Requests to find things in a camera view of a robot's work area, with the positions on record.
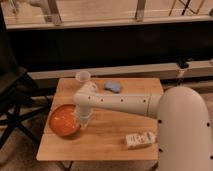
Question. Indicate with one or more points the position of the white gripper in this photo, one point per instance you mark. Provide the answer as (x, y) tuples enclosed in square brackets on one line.
[(83, 115)]

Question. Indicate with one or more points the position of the orange ceramic bowl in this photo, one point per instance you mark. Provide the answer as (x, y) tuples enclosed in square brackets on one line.
[(63, 122)]

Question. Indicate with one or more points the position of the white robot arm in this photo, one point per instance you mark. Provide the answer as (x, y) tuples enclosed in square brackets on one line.
[(185, 136)]

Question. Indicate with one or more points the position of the wooden folding table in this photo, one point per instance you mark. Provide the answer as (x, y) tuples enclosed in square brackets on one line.
[(103, 139)]

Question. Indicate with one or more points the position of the clear plastic cup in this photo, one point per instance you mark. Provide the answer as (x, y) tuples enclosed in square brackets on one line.
[(83, 77)]

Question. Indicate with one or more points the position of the blue crumpled cloth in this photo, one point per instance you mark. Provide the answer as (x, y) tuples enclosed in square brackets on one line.
[(114, 87)]

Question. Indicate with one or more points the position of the white plastic bottle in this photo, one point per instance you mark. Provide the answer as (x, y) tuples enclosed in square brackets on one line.
[(139, 140)]

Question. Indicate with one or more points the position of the black chair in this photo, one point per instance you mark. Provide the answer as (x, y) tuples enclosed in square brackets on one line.
[(12, 98)]

